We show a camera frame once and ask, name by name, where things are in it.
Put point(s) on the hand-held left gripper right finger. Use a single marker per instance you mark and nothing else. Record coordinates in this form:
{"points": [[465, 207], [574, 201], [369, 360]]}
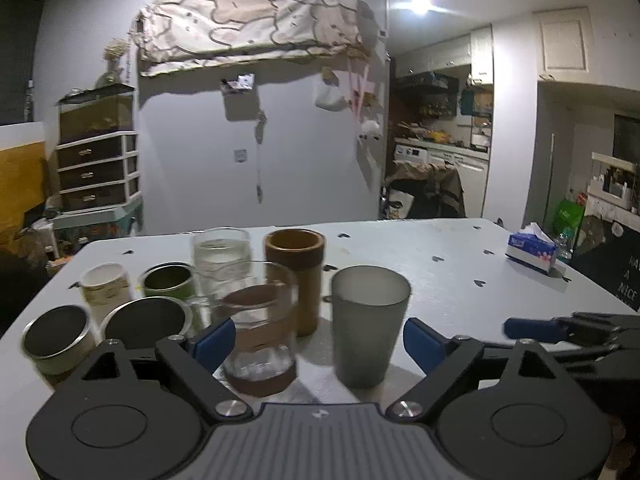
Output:
{"points": [[419, 341]]}

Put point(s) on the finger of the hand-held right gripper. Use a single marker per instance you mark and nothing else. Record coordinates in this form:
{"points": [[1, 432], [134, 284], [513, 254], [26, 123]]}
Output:
{"points": [[530, 329]]}

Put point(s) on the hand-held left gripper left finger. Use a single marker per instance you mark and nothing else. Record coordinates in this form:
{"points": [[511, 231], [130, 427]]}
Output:
{"points": [[216, 341]]}

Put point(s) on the grey frosted plastic cup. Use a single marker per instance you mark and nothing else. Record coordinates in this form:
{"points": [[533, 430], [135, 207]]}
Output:
{"points": [[369, 325]]}

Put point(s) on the dark steel cup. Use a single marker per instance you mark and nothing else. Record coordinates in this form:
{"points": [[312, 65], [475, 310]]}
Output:
{"points": [[145, 320]]}

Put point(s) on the green tin cup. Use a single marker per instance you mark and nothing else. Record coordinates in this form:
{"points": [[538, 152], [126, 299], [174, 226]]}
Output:
{"points": [[167, 281]]}

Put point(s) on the brown bamboo cup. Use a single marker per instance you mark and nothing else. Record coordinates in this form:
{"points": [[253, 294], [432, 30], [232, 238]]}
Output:
{"points": [[300, 280]]}

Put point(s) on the white paper cup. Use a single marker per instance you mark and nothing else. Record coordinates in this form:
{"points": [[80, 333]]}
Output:
{"points": [[106, 291]]}

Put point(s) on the steel cup with beige sleeve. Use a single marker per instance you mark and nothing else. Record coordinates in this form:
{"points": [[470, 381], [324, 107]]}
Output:
{"points": [[56, 342]]}

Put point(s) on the clear glass with brown band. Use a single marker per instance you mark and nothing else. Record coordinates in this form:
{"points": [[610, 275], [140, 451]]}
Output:
{"points": [[260, 335]]}

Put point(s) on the blue and white tissue box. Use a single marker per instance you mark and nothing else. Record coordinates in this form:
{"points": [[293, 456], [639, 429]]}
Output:
{"points": [[531, 251]]}

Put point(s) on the tall clear glass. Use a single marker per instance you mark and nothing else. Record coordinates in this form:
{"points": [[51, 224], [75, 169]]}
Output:
{"points": [[220, 260]]}

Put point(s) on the black sign board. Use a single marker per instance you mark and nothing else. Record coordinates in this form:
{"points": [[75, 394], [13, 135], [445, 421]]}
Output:
{"points": [[615, 265]]}

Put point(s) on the green bag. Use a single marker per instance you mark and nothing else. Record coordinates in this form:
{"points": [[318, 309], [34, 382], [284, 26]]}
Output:
{"points": [[565, 215]]}

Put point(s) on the chair with dark cloth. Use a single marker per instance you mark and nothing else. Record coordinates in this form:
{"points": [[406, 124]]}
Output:
{"points": [[430, 195]]}

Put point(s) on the white shelf rack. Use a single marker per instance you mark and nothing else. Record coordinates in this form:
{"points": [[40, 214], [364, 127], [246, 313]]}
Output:
{"points": [[614, 180]]}

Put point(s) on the teal side table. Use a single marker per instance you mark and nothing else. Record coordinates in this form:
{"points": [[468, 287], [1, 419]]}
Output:
{"points": [[95, 220]]}

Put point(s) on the white washing machine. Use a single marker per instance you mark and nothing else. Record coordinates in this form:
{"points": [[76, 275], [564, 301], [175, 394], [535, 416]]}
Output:
{"points": [[414, 154]]}

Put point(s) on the white drawer unit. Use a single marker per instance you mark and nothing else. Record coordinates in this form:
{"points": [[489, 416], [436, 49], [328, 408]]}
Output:
{"points": [[95, 170]]}

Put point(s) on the black kitchen shelf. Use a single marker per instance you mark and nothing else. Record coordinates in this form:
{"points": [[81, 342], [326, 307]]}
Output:
{"points": [[429, 95]]}

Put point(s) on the yellow board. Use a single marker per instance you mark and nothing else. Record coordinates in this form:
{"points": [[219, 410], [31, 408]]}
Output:
{"points": [[21, 180]]}

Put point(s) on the glass tank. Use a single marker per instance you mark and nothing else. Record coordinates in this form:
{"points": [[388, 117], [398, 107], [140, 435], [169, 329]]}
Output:
{"points": [[96, 115]]}

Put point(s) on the white hanging bag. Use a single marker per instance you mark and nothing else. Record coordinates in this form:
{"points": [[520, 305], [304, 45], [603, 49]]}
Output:
{"points": [[330, 97]]}

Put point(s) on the silver packet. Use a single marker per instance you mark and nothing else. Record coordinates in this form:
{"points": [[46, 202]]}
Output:
{"points": [[239, 82]]}

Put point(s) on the vase with dried flowers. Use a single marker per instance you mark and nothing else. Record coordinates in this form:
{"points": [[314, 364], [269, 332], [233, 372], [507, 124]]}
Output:
{"points": [[112, 67]]}

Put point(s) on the patterned blanket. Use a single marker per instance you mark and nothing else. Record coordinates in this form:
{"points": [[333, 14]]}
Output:
{"points": [[250, 20]]}

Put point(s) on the ceiling light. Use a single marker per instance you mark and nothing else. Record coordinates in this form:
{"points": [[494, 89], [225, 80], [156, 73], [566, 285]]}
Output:
{"points": [[420, 5]]}

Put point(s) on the wall socket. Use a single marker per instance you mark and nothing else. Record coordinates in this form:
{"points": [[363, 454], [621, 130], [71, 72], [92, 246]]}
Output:
{"points": [[241, 155]]}

